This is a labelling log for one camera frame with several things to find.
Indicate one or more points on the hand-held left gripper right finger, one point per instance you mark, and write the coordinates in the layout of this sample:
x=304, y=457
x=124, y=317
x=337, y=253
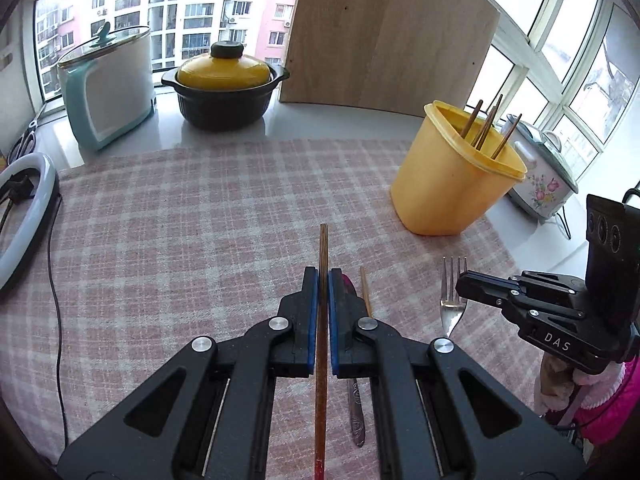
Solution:
x=334, y=320

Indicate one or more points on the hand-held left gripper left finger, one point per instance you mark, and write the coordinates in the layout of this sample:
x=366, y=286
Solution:
x=312, y=310

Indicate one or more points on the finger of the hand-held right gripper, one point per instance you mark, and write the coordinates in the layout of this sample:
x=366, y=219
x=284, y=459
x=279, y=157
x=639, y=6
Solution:
x=550, y=285
x=490, y=292

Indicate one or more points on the metal fork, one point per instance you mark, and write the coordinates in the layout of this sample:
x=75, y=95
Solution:
x=451, y=310

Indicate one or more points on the brown wooden chopstick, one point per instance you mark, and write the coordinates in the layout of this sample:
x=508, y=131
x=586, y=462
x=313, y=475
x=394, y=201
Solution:
x=324, y=250
x=366, y=292
x=483, y=130
x=472, y=119
x=506, y=136
x=495, y=110

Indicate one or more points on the yellow plastic container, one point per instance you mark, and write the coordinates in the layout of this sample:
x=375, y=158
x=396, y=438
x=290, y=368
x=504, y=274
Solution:
x=440, y=190

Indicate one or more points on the person's right forearm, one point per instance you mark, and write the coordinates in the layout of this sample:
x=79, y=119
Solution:
x=605, y=395

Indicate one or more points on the person's right hand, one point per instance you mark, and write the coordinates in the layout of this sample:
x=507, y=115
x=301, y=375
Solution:
x=554, y=385

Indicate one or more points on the white floral slow cooker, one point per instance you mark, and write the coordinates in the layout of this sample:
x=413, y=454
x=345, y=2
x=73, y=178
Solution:
x=545, y=190

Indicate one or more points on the metal spoon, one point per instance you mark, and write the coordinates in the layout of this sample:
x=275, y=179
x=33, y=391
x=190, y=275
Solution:
x=356, y=420

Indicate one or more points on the pink checked cloth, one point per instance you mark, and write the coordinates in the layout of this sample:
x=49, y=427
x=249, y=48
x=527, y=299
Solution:
x=200, y=240

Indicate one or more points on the grey slow cooker lid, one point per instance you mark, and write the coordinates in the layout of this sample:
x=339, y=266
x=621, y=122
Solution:
x=530, y=135

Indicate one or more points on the black casserole pot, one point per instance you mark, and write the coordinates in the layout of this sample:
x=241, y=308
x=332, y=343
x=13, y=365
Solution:
x=225, y=107

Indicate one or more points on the yellow casserole lid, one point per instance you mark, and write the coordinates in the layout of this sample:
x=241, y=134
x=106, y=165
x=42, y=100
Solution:
x=220, y=72

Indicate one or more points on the large light wooden board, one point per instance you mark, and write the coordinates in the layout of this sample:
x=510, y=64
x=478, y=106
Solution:
x=390, y=35

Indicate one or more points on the white teal electric pot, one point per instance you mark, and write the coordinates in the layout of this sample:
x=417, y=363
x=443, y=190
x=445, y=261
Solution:
x=115, y=100

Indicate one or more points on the scissors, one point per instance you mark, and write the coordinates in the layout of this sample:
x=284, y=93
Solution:
x=22, y=142

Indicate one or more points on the glass pot lid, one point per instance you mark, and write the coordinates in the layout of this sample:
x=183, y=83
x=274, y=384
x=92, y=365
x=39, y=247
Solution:
x=103, y=35

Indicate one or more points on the white window frame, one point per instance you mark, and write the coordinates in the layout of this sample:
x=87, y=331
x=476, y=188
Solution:
x=532, y=62

